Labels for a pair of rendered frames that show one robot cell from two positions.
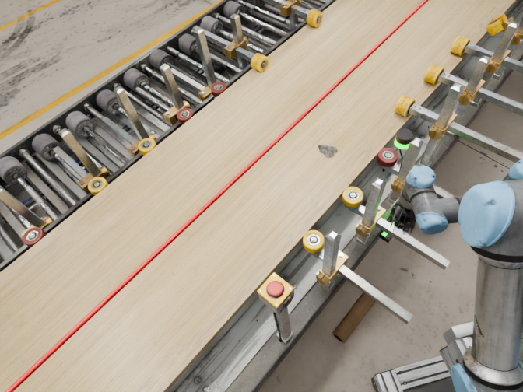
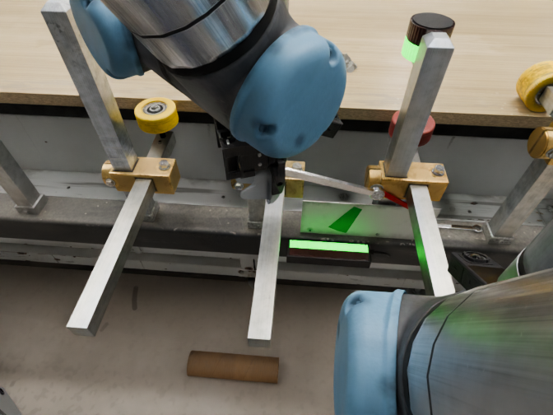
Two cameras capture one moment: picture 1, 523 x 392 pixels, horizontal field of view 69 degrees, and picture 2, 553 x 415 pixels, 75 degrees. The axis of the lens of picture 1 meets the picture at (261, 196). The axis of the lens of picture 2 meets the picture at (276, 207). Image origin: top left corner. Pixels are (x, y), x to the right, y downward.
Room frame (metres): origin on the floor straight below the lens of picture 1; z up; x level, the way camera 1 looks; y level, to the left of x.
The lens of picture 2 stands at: (0.32, -0.75, 1.31)
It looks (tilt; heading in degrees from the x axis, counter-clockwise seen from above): 49 degrees down; 44
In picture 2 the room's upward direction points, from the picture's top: straight up
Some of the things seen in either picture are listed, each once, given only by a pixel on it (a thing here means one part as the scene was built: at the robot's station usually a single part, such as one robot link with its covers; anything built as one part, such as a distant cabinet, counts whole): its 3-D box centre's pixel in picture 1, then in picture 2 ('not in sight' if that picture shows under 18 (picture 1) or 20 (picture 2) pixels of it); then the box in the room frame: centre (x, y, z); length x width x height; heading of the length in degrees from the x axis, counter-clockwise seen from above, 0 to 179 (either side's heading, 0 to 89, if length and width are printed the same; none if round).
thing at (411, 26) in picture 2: (404, 136); (429, 29); (0.85, -0.55, 1.10); 0.06 x 0.06 x 0.02
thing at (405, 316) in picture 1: (356, 280); (133, 213); (0.45, -0.28, 0.82); 0.43 x 0.03 x 0.04; 39
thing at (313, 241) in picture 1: (313, 245); (160, 129); (0.60, -0.16, 0.85); 0.08 x 0.08 x 0.11
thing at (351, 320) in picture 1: (354, 316); (234, 366); (0.51, -0.38, 0.04); 0.30 x 0.08 x 0.08; 129
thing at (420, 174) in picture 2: (404, 178); (403, 179); (0.83, -0.60, 0.85); 0.13 x 0.06 x 0.05; 129
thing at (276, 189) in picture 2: not in sight; (274, 168); (0.58, -0.50, 0.98); 0.05 x 0.02 x 0.09; 59
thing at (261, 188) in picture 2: not in sight; (259, 190); (0.57, -0.48, 0.93); 0.06 x 0.03 x 0.09; 149
